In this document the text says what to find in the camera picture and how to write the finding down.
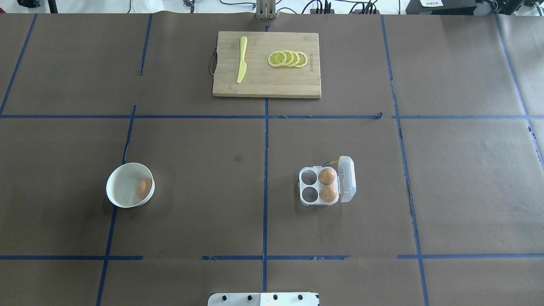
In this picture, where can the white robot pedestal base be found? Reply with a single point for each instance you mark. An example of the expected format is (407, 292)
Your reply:
(264, 299)

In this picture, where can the brown egg in box rear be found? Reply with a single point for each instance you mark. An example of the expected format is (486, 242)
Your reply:
(327, 176)

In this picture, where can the brown egg in box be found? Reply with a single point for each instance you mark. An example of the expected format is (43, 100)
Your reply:
(328, 194)
(327, 176)

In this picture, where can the brown egg in box front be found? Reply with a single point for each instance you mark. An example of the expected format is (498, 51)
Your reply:
(328, 194)

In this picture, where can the brown egg from bowl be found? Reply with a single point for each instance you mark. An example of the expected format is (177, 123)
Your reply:
(143, 188)

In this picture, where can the wooden cutting board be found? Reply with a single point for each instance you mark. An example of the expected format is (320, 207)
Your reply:
(262, 80)

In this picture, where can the yellow plastic knife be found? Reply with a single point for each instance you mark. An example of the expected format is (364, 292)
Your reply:
(242, 70)

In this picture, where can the lemon slice front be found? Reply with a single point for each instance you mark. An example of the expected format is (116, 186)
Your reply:
(277, 59)

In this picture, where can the lemon slice back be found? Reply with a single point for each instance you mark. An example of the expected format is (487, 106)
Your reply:
(302, 60)

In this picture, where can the clear plastic egg box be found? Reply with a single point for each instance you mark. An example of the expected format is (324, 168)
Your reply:
(309, 185)

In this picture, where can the white bowl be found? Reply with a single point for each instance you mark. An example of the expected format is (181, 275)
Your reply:
(121, 185)

